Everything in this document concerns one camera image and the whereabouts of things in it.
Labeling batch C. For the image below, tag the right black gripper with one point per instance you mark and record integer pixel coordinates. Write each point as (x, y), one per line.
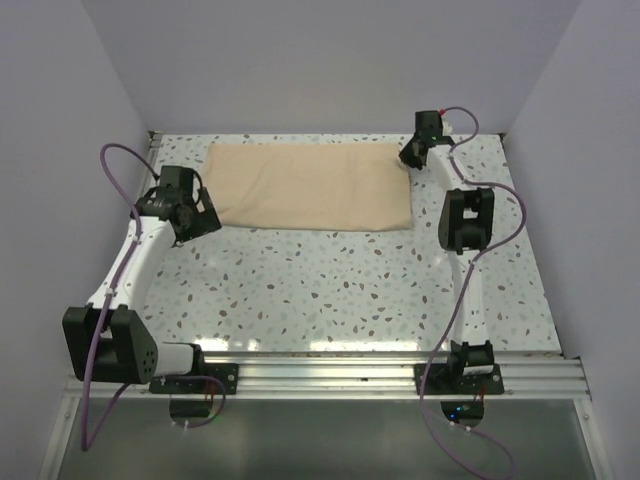
(406, 157)

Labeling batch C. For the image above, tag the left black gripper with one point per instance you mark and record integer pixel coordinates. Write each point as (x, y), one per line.
(206, 220)

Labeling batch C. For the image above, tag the beige cloth wrap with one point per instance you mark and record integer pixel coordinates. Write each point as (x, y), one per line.
(343, 187)

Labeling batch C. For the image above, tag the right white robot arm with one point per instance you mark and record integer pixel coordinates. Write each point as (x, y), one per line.
(465, 229)

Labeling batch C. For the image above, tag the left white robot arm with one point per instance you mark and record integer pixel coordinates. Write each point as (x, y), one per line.
(107, 338)

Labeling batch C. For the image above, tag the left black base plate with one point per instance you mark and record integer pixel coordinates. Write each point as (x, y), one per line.
(211, 378)

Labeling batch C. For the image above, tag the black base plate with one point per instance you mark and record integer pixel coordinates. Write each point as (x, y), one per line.
(211, 378)
(440, 379)

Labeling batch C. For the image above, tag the aluminium mounting rail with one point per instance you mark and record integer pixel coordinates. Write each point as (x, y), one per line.
(388, 376)

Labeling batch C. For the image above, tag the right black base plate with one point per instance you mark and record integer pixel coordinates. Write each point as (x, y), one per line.
(440, 379)

